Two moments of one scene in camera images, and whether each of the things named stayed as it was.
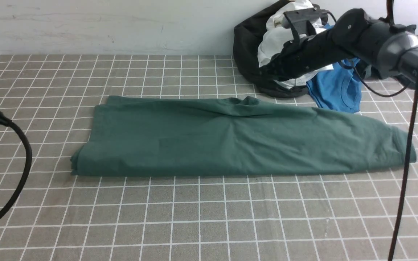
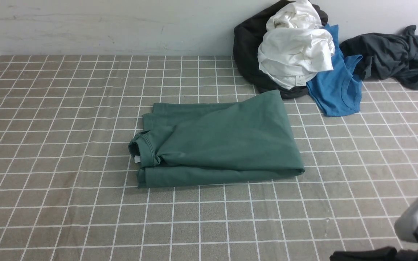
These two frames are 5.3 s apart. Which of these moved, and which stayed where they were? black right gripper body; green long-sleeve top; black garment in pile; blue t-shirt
Moved: black right gripper body; green long-sleeve top
Stayed: blue t-shirt; black garment in pile
